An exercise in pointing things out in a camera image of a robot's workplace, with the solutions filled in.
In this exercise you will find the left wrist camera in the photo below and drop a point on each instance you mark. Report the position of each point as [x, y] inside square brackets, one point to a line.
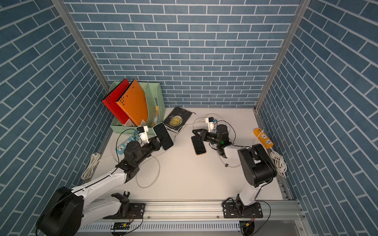
[143, 134]

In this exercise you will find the black smartphone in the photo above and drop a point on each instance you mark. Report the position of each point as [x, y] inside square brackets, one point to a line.
[164, 137]

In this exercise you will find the blue power strip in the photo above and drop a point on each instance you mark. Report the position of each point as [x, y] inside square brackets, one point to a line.
[122, 146]

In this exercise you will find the mint green file organizer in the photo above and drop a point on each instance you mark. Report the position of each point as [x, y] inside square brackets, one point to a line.
[155, 105]

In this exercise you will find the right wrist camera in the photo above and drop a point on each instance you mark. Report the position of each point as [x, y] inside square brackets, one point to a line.
[210, 121]

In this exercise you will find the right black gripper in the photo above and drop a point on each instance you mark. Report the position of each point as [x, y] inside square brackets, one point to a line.
[204, 136]

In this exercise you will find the black book gold emblem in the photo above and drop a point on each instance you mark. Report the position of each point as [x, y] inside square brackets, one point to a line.
[177, 119]

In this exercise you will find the orange power strip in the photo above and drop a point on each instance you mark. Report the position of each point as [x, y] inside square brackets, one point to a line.
[263, 138]

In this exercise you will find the orange folder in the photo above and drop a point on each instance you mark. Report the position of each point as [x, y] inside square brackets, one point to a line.
[133, 102]

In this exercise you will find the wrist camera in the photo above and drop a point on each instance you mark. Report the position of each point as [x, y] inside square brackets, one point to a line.
[210, 121]
[143, 134]

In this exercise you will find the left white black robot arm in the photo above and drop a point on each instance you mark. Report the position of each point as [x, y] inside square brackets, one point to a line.
[70, 209]

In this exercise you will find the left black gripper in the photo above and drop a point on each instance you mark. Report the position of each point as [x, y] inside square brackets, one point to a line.
[154, 143]

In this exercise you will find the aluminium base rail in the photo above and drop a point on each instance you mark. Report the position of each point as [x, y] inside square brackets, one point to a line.
[159, 210]

